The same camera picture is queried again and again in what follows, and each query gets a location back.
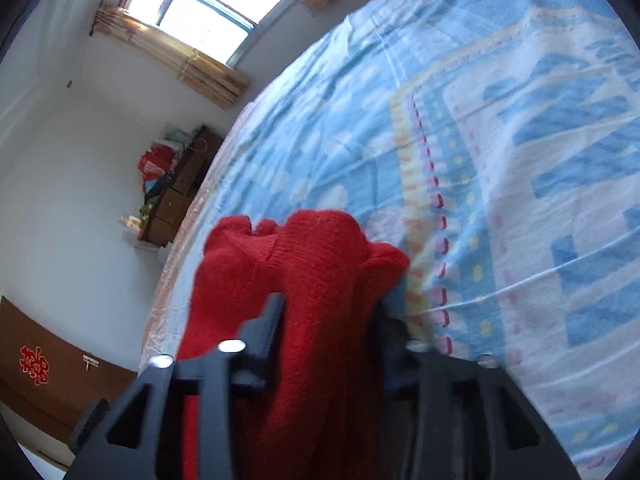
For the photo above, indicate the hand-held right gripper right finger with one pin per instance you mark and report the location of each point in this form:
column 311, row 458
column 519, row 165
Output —
column 400, row 360

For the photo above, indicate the red paper bag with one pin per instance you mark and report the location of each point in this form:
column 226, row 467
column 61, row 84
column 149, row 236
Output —
column 155, row 160

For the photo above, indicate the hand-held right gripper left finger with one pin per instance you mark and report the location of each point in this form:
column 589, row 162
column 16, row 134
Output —
column 257, row 355

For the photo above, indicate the brown wooden door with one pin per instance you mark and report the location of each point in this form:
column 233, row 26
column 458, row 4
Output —
column 65, row 385

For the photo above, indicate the red knit garment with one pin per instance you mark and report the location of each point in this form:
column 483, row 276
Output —
column 320, row 285

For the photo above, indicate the bed with patterned sheet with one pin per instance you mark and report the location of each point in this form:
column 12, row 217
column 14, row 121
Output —
column 500, row 135

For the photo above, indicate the red paper door decoration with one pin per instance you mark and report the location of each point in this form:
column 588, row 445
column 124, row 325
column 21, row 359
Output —
column 34, row 365

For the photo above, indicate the window with grey frame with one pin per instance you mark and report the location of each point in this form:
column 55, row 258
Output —
column 210, row 5

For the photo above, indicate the brown wooden dresser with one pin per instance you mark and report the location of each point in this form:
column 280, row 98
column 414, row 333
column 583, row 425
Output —
column 180, row 195

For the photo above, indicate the pile of clothes on dresser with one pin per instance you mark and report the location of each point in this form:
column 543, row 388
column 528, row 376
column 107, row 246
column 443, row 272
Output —
column 152, row 200

